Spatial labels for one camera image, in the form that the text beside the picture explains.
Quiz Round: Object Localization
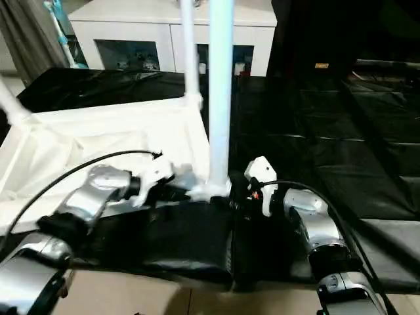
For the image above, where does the white plastic table top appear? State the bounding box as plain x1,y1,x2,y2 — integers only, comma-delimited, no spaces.
0,92,233,234

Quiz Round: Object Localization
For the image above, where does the black mat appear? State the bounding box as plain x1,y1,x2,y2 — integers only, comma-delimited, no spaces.
0,59,420,293

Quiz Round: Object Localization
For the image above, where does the white cabinet with glass doors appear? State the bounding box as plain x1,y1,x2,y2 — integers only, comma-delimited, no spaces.
68,0,278,77

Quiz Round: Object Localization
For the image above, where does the light blue plastic item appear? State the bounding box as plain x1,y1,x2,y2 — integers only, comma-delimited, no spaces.
43,0,86,69

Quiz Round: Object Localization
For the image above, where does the grey curtain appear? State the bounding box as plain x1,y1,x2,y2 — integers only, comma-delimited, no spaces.
0,0,63,86

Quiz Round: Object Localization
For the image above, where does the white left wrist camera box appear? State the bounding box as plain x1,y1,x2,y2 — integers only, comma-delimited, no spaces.
131,160,177,208

